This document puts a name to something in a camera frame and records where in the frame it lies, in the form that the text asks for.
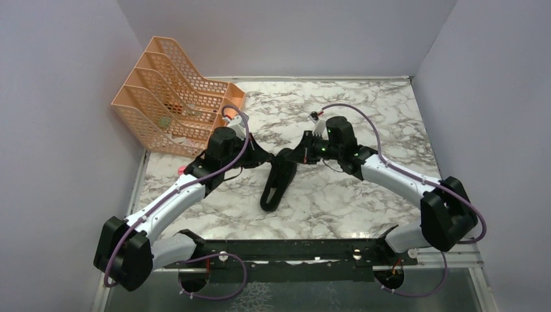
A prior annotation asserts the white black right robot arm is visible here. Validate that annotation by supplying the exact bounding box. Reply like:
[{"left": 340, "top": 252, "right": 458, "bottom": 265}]
[{"left": 288, "top": 116, "right": 478, "bottom": 265}]

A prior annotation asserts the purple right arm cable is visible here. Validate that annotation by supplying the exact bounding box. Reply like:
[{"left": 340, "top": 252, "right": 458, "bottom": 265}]
[{"left": 320, "top": 103, "right": 488, "bottom": 299}]

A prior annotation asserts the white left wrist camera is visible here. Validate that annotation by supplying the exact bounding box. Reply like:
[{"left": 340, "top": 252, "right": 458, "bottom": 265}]
[{"left": 222, "top": 114, "right": 249, "bottom": 140}]

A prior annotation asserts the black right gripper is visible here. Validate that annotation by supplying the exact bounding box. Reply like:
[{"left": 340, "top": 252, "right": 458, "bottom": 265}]
[{"left": 286, "top": 130, "right": 342, "bottom": 164}]

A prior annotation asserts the pink capped small bottle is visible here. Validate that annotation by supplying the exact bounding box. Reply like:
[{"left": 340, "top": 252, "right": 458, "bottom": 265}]
[{"left": 177, "top": 166, "right": 186, "bottom": 176}]

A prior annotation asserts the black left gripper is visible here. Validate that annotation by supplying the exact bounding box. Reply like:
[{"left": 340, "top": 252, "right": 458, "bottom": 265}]
[{"left": 222, "top": 133, "right": 272, "bottom": 172}]

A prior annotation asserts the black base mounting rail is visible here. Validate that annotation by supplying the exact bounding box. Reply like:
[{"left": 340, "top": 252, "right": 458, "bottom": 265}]
[{"left": 168, "top": 238, "right": 418, "bottom": 283}]

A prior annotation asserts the black canvas sneaker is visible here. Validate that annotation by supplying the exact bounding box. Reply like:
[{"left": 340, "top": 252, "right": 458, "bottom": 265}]
[{"left": 260, "top": 148, "right": 298, "bottom": 213}]

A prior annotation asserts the orange plastic file organizer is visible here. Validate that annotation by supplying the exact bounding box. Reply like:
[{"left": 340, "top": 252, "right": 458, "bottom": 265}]
[{"left": 112, "top": 36, "right": 246, "bottom": 157}]

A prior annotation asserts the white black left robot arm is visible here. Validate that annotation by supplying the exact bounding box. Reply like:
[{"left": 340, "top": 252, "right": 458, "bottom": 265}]
[{"left": 93, "top": 127, "right": 273, "bottom": 291}]

